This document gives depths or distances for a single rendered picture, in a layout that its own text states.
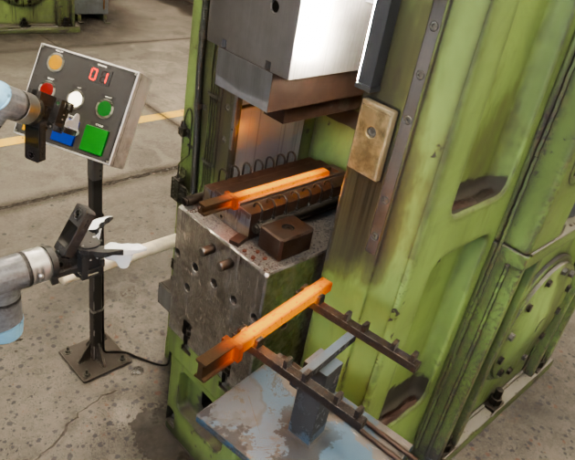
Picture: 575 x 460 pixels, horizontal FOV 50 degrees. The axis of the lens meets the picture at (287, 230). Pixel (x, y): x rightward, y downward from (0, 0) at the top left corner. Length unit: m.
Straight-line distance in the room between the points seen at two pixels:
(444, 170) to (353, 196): 0.26
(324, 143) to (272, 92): 0.60
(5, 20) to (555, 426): 5.43
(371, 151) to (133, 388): 1.43
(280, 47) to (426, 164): 0.41
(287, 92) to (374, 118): 0.22
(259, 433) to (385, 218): 0.56
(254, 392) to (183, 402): 0.71
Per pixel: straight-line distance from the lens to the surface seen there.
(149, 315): 2.75
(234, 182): 1.74
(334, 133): 1.97
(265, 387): 1.51
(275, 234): 1.53
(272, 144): 1.92
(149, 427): 2.32
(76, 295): 2.87
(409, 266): 1.46
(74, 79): 1.93
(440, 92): 1.32
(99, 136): 1.84
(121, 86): 1.85
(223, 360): 1.19
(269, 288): 1.54
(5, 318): 1.38
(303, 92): 1.52
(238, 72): 1.51
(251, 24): 1.46
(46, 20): 6.45
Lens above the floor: 1.79
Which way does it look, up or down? 31 degrees down
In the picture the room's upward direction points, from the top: 11 degrees clockwise
